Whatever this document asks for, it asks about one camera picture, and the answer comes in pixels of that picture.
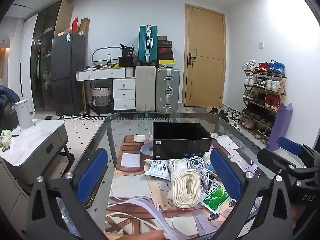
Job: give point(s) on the black and white patterned rug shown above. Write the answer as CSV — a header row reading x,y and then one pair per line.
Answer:
x,y
82,130

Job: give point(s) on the oval mirror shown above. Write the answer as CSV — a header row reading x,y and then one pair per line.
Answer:
x,y
93,55

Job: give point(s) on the purple yoga mat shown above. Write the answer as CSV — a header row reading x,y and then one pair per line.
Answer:
x,y
281,127

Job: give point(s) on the woven laundry basket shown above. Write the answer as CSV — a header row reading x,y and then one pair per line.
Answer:
x,y
101,100

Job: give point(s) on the black and red shoebox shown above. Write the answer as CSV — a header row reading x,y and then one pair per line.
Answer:
x,y
165,50

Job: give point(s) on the plain black shoebox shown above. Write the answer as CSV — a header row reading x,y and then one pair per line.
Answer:
x,y
165,56

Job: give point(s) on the teal suitcase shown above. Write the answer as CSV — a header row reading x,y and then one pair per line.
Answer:
x,y
147,45

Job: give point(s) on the person's left hand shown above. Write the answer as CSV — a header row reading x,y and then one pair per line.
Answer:
x,y
147,236

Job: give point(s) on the wooden shoe rack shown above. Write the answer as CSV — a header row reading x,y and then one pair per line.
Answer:
x,y
283,85

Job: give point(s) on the dark grey refrigerator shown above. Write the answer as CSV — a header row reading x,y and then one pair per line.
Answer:
x,y
67,67

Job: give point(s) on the tall glass door cabinet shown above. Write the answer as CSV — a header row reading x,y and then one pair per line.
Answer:
x,y
41,55

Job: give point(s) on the red twist tie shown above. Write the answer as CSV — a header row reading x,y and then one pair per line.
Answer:
x,y
182,209

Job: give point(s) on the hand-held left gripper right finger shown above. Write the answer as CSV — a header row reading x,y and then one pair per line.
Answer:
x,y
225,177

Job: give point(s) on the white printed packet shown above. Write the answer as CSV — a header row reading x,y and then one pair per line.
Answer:
x,y
156,168

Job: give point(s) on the green and white packet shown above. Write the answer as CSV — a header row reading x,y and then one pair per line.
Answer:
x,y
215,197

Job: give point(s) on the white plush with blue part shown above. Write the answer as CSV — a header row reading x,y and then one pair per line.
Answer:
x,y
207,157

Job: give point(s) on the blue puffer jacket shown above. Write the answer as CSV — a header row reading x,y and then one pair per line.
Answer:
x,y
7,93

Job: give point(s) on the wooden door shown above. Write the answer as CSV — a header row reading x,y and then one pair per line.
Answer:
x,y
205,55

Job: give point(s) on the white electric kettle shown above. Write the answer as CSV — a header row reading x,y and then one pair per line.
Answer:
x,y
23,113

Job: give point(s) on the black storage box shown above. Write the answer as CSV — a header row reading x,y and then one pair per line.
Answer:
x,y
126,61

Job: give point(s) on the silver suitcase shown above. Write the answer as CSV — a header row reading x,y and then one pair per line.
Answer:
x,y
167,90

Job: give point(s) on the black paper bag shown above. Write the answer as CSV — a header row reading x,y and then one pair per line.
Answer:
x,y
128,51

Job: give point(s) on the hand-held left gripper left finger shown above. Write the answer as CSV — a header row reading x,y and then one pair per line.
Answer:
x,y
92,177

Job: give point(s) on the tall cardboard box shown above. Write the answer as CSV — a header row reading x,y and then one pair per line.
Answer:
x,y
84,26

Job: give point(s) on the flat cardboard box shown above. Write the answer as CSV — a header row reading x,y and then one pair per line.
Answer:
x,y
64,32

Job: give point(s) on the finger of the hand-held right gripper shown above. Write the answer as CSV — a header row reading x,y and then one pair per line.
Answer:
x,y
290,145
273,161

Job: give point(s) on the plastic water bottle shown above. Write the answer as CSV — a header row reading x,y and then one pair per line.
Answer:
x,y
108,61

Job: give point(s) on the white desk with drawers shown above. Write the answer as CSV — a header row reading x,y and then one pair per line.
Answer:
x,y
100,73

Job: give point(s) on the beige curtain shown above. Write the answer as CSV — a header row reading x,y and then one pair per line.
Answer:
x,y
3,62

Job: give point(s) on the black tripod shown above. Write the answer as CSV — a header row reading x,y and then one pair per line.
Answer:
x,y
91,110

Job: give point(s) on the red bag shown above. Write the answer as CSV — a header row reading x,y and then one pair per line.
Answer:
x,y
75,25

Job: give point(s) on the black shoebox with red stripe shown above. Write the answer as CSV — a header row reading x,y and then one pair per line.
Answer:
x,y
165,44

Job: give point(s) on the rows of assorted shoes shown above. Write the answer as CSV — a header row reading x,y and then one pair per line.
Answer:
x,y
271,85

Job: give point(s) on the brown shoebox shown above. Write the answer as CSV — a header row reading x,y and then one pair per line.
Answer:
x,y
163,38

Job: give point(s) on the black cardboard box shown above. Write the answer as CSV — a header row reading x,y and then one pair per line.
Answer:
x,y
180,140

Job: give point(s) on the heap of dark shoes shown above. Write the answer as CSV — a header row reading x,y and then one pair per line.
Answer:
x,y
225,116

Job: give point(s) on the grey side cabinet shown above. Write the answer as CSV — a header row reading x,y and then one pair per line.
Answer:
x,y
37,140

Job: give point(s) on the beige suitcase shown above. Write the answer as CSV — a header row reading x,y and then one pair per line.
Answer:
x,y
145,90

